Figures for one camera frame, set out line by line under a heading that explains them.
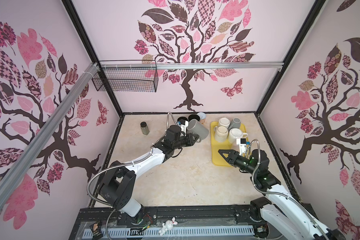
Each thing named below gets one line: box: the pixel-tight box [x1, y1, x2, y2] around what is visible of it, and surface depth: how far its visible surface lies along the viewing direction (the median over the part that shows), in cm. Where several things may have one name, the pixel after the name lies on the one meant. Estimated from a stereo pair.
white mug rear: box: [218, 117, 231, 129], surface depth 106 cm
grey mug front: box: [186, 118, 209, 143], surface depth 84 cm
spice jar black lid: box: [140, 121, 150, 136], surface depth 103 cm
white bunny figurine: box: [159, 216, 178, 236], surface depth 71 cm
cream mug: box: [214, 125, 229, 143], surface depth 100 cm
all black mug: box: [188, 114, 201, 122], surface depth 108 cm
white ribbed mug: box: [228, 128, 248, 144], surface depth 100 cm
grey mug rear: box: [228, 117, 241, 131], surface depth 105 cm
